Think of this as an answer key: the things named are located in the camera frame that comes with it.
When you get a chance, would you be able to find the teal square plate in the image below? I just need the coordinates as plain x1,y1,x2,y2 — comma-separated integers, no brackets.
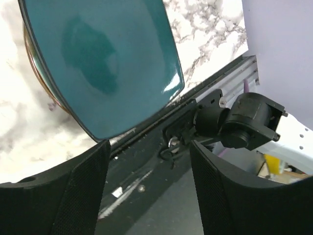
19,0,184,141

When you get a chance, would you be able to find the light green round plate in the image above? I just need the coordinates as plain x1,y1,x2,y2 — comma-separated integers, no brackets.
23,24,69,114

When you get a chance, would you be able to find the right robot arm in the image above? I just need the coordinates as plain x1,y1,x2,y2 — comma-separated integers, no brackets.
194,93,313,175

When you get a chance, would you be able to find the black mounting rail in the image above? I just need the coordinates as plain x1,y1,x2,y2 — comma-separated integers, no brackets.
95,56,258,235

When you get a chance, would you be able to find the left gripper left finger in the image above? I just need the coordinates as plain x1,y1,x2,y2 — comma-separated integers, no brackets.
0,140,111,235

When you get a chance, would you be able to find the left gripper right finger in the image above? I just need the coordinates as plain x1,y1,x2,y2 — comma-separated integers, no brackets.
190,141,313,235

